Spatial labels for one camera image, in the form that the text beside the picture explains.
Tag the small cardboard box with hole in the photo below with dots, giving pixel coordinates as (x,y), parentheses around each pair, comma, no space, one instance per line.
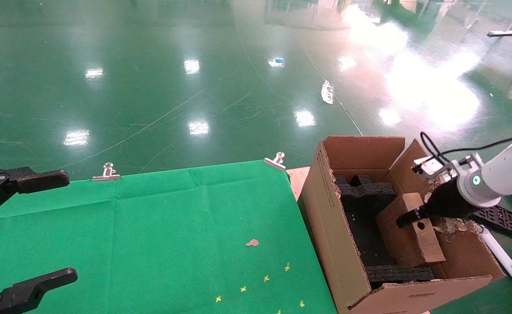
(412,246)

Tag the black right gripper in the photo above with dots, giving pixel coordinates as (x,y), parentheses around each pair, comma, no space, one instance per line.
(449,203)

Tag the small torn cardboard scrap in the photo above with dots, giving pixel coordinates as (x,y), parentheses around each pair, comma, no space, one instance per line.
(252,242)

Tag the blue white litter piece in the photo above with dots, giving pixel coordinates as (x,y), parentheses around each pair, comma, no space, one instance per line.
(276,62)

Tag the grey metal camera bracket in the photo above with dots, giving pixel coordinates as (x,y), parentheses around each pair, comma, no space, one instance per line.
(465,163)

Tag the black foam insert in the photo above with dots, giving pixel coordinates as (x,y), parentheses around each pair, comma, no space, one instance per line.
(369,196)

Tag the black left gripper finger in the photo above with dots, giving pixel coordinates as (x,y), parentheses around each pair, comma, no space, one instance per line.
(33,179)
(25,290)

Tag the white plastic wrapper litter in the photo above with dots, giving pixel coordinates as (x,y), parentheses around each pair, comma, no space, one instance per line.
(327,91)

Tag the white pipe frame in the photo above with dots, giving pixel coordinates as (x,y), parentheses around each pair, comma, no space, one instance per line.
(506,261)

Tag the green table cloth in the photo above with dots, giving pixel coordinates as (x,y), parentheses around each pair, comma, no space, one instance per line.
(151,226)

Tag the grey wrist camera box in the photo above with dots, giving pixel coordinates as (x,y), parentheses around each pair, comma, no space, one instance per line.
(430,167)

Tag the large open cardboard carton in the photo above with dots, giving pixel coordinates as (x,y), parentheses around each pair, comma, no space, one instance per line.
(330,226)

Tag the silver binder clip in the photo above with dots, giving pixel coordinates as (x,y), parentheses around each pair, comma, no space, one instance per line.
(274,163)
(106,176)

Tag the black plastic lattice panel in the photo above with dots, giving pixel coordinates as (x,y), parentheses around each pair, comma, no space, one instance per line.
(502,220)

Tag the grey flat bar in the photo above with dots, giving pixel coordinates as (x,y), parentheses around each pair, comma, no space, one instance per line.
(503,32)

